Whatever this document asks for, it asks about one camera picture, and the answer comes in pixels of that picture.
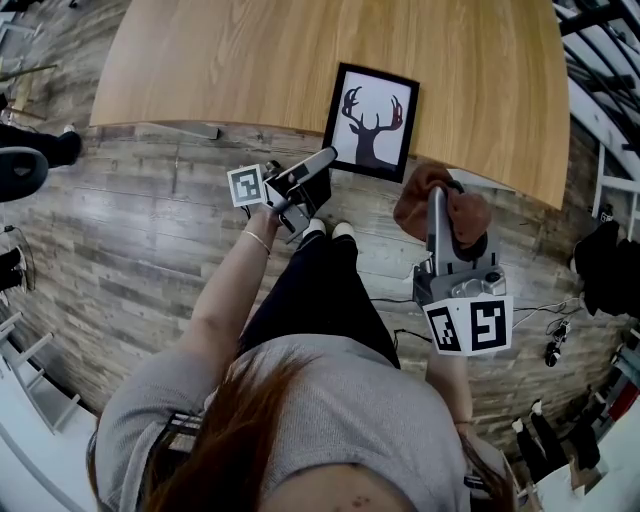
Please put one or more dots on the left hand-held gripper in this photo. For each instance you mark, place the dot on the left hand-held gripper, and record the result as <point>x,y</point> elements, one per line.
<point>247,185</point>

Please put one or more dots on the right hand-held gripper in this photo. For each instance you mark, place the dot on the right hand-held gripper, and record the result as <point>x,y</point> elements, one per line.
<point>470,325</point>

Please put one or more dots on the brown cloth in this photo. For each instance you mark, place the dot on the brown cloth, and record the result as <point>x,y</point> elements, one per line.
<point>465,215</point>

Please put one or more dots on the black framed deer picture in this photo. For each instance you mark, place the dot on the black framed deer picture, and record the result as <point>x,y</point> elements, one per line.
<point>380,85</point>

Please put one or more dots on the person's right forearm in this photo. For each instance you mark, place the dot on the person's right forearm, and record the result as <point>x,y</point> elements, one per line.
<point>447,385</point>

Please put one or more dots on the person's left forearm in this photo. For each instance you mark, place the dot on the person's left forearm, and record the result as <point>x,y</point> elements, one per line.
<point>230,280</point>

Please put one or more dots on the person's left white shoe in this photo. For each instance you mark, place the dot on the person's left white shoe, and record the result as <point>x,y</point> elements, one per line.
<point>315,227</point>

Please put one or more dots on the person's white shoe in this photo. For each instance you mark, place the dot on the person's white shoe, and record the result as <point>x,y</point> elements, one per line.
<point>343,230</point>
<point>315,227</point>

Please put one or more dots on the person's right white shoe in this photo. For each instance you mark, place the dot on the person's right white shoe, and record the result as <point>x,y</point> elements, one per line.
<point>343,230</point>

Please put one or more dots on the white table leg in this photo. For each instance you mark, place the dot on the white table leg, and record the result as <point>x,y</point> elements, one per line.
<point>185,130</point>
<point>480,179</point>

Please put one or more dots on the person's black trousers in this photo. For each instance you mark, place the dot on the person's black trousers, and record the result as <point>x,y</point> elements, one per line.
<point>320,295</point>

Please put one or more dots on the small black device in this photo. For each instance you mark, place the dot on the small black device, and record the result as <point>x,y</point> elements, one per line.
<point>557,345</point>

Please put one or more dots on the small black white block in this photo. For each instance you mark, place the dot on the small black white block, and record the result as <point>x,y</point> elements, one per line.
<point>607,214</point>

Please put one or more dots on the black bag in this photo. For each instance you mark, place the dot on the black bag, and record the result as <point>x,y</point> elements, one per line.
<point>610,270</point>

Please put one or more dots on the white metal stand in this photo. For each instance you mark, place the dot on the white metal stand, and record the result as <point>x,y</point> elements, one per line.
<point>602,180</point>

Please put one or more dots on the white staircase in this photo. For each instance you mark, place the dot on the white staircase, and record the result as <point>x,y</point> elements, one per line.
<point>595,115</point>

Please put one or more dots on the person's grey knit top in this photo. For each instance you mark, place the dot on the person's grey knit top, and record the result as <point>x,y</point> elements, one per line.
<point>350,405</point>

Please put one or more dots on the wooden table with white legs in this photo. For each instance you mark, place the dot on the wooden table with white legs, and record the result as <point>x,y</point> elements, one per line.
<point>595,20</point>

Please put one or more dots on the grey shell chair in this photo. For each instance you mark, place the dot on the grey shell chair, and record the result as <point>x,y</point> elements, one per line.
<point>20,172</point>

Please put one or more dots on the round yellow table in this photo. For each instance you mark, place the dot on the round yellow table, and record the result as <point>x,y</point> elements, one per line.
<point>22,95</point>

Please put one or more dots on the white metal rack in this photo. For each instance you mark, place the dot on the white metal rack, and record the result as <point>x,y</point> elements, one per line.
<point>35,375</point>

